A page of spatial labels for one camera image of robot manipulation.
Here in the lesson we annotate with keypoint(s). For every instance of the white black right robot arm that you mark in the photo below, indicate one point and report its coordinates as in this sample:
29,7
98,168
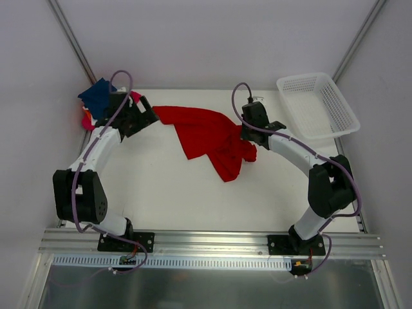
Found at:
330,182

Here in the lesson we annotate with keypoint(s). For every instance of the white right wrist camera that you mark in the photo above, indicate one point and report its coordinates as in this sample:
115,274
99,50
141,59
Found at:
259,99

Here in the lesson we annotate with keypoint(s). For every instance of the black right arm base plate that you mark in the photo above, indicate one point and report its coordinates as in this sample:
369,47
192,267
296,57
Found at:
284,245

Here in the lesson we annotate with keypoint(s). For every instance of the folded white t shirt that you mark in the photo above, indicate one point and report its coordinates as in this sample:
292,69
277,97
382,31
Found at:
87,122

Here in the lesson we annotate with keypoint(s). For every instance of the folded orange t shirt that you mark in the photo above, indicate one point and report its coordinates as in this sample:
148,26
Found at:
87,113

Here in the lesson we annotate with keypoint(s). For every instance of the left aluminium corner post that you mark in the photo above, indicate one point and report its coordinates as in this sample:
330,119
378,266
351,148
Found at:
69,34

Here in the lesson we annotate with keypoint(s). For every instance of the aluminium corner post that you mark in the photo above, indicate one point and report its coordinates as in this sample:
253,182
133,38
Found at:
69,34
361,34

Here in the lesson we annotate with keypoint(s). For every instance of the red t shirt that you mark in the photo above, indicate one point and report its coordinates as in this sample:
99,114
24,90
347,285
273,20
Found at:
207,132

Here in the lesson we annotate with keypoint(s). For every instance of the right aluminium corner post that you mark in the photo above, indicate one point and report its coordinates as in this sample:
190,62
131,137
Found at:
361,34

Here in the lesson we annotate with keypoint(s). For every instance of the aluminium extrusion mounting rail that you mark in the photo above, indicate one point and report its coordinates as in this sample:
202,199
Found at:
216,244

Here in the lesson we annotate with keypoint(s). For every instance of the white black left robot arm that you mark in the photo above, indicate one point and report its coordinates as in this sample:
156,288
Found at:
78,192

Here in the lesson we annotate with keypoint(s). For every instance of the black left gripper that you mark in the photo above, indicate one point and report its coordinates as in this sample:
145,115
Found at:
145,111

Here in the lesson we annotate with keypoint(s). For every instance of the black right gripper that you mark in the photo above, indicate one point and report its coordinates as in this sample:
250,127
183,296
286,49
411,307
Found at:
248,136

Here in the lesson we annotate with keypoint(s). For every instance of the white slotted cable duct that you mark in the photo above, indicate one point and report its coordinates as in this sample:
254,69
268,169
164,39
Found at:
212,263

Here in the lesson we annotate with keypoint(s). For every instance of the white perforated plastic basket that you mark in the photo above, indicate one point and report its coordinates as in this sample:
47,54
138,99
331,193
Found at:
316,107

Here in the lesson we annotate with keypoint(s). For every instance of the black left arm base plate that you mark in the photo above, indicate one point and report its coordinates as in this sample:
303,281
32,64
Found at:
139,240

